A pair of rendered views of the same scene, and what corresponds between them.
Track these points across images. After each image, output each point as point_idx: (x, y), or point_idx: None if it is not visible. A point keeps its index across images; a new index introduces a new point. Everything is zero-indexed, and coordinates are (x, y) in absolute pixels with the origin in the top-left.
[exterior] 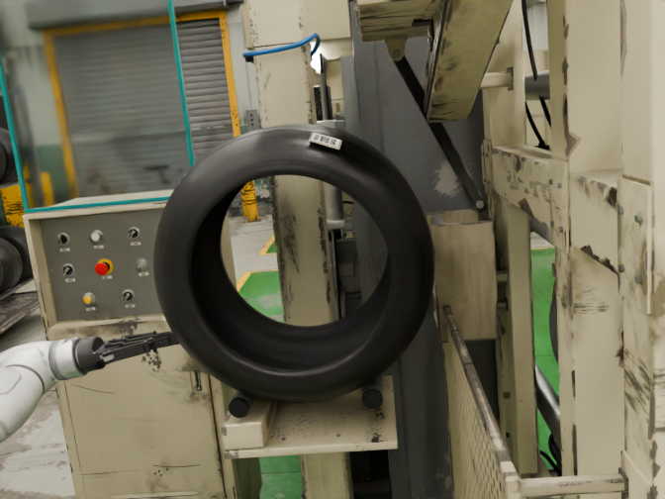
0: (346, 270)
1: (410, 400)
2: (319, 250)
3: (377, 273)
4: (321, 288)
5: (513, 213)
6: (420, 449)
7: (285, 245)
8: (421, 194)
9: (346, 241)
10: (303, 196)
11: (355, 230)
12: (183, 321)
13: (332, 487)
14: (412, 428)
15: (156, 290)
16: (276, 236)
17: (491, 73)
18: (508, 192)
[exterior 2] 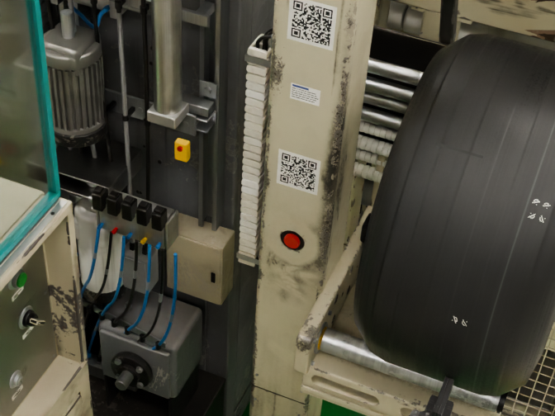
0: (136, 164)
1: (243, 271)
2: (351, 178)
3: (238, 152)
4: (344, 220)
5: (457, 29)
6: (244, 314)
7: (336, 196)
8: (270, 24)
9: (208, 131)
10: (355, 123)
11: (216, 111)
12: (535, 363)
13: (315, 415)
14: (242, 298)
15: (511, 357)
16: (334, 192)
17: None
18: (476, 12)
